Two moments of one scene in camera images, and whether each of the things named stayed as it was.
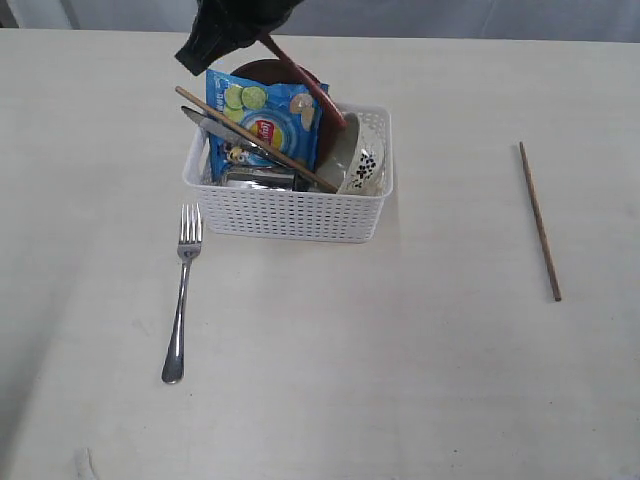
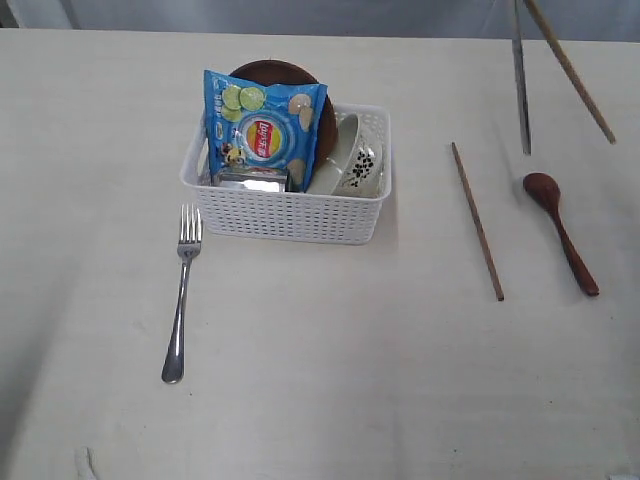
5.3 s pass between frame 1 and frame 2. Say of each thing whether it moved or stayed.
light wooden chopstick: moved
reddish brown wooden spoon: moved
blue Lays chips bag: stayed
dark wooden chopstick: moved
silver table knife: moved
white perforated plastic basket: stayed
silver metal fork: stayed
